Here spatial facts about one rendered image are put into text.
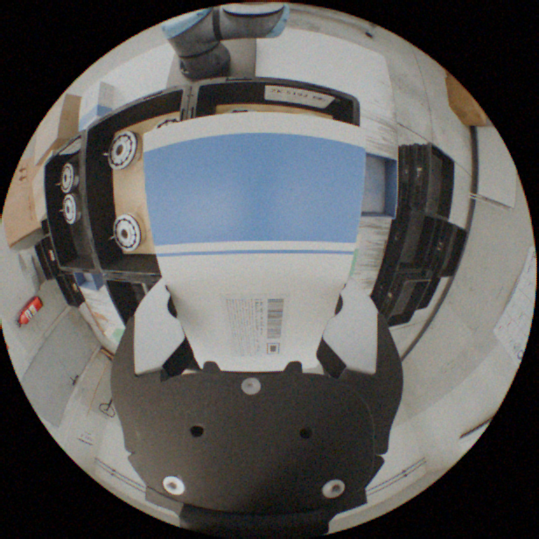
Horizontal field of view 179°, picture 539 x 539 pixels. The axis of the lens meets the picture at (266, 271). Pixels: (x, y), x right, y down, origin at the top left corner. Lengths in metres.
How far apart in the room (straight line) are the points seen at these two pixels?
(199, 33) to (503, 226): 2.98
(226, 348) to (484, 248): 2.95
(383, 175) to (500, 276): 2.46
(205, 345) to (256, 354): 0.04
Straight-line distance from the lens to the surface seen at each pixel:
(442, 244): 1.44
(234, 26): 0.49
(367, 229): 0.65
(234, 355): 0.16
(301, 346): 0.15
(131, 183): 0.51
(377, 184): 0.65
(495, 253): 2.90
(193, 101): 0.35
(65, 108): 0.98
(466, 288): 3.06
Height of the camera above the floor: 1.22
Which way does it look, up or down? 61 degrees down
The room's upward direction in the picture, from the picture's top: 176 degrees clockwise
